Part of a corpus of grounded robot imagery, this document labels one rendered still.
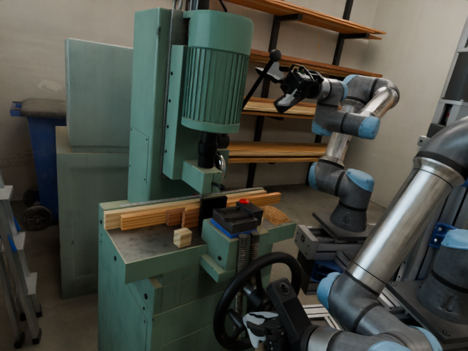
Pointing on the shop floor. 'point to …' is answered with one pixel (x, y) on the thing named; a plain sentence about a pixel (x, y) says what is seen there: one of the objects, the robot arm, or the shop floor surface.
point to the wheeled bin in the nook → (42, 159)
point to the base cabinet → (108, 311)
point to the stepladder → (13, 239)
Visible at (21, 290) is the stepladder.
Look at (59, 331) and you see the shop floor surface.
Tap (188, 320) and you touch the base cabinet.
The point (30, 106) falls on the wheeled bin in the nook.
